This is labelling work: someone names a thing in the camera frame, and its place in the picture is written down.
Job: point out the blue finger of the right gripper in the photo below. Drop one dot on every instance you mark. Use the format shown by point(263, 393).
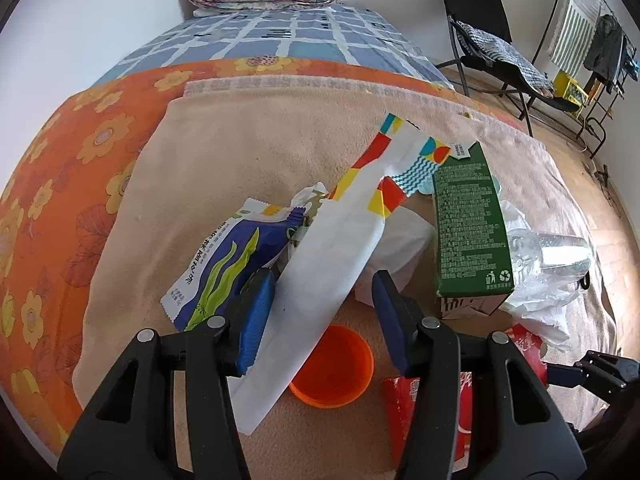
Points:
point(564, 376)

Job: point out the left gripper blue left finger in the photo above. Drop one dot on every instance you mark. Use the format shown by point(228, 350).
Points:
point(247, 317)

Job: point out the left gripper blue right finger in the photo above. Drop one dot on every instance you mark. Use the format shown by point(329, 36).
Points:
point(400, 319)

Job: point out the blue green snack packet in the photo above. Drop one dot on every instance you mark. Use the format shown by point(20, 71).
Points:
point(251, 239)

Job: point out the red cardboard medicine box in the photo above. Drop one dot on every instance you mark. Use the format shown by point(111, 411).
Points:
point(400, 396)

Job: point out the white plastic bag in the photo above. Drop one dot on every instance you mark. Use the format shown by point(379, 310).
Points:
point(539, 307)

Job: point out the orange plastic cap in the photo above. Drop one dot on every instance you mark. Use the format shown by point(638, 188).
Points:
point(337, 372)

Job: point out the green milk carton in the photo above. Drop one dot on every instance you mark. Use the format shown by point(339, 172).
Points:
point(474, 275)

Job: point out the white colourful paper wrapper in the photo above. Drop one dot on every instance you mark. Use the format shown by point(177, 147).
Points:
point(332, 254)

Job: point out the clear plastic bottle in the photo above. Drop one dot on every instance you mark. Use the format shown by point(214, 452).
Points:
point(548, 258)

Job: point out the beige towel blanket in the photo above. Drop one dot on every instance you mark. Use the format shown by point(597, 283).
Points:
point(267, 138)

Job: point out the orange floral bed sheet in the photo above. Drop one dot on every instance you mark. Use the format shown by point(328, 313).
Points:
point(60, 205)

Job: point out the yellow plastic crate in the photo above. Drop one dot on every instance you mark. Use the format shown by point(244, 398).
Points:
point(567, 88)

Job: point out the blue checked bed sheet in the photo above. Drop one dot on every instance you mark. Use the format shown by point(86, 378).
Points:
point(338, 33)

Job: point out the checked chair cushion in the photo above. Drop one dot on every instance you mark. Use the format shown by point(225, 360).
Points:
point(494, 49)

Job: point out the black folding chair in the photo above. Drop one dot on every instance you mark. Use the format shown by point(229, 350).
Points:
point(490, 16)

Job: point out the teal garment on rack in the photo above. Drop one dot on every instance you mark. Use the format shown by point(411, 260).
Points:
point(630, 64)

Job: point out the dark jacket on rack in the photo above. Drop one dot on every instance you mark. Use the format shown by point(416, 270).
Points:
point(604, 55)

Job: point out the striped towel on rack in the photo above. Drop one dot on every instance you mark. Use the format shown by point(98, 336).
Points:
point(574, 26)

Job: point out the black clothes drying rack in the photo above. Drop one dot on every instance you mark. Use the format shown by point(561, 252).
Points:
point(600, 125)

